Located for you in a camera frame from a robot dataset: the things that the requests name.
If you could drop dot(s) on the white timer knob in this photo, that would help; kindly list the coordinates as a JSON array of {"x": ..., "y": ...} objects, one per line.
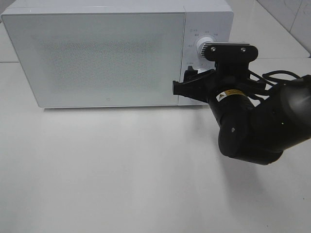
[{"x": 201, "y": 70}]

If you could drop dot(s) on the white microwave door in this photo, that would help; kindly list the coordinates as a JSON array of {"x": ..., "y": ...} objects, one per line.
[{"x": 99, "y": 60}]

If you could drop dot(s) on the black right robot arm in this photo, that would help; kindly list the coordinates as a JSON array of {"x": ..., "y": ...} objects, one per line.
[{"x": 258, "y": 119}]

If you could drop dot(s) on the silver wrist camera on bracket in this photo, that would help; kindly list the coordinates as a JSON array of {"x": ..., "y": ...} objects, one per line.
[{"x": 229, "y": 58}]

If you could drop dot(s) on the upper white power knob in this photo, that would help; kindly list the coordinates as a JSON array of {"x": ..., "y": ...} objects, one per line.
[{"x": 201, "y": 44}]

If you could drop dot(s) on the white microwave oven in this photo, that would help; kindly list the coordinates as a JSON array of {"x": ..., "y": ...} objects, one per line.
[{"x": 201, "y": 18}]

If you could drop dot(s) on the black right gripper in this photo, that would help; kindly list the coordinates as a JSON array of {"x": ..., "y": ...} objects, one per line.
[{"x": 213, "y": 87}]

